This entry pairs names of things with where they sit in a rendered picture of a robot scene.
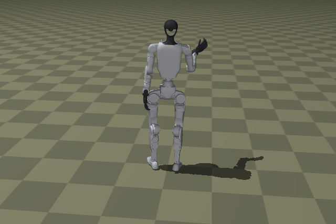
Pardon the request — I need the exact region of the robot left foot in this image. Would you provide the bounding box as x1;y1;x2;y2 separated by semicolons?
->
147;156;159;169

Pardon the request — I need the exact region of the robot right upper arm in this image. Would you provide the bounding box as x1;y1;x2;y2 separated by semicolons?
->
182;45;194;72

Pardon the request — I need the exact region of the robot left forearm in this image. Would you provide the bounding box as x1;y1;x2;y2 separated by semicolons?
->
143;66;152;93

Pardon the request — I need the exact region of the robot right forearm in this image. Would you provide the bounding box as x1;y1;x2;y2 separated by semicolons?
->
193;52;197;71

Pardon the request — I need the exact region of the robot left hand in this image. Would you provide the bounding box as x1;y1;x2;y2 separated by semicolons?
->
142;90;150;110

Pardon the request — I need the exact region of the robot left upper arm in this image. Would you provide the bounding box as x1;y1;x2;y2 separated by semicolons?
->
146;44;158;74

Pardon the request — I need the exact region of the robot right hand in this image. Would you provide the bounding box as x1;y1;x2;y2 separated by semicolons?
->
192;38;207;55

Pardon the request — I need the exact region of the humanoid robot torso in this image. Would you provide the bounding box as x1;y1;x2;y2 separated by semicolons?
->
157;40;182;100

